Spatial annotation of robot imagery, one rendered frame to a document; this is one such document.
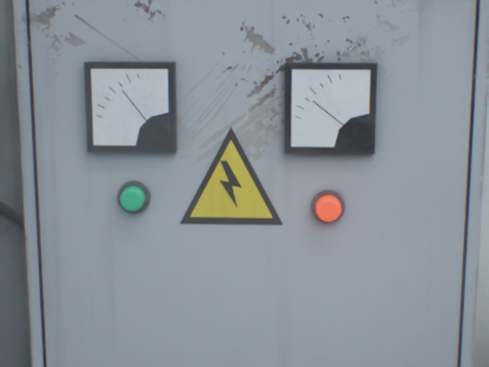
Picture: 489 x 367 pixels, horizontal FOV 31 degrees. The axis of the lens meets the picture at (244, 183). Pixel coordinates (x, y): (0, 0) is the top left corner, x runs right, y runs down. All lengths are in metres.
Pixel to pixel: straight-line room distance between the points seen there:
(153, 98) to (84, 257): 0.17
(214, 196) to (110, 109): 0.12
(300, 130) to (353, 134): 0.05
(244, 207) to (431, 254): 0.18
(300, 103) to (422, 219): 0.15
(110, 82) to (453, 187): 0.32
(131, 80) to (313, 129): 0.17
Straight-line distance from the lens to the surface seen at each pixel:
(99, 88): 0.80
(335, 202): 0.80
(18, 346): 1.11
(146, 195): 0.82
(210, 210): 0.82
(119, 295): 0.85
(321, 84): 0.79
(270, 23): 0.79
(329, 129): 0.79
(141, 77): 0.80
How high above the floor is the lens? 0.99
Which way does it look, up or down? 12 degrees down
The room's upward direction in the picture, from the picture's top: straight up
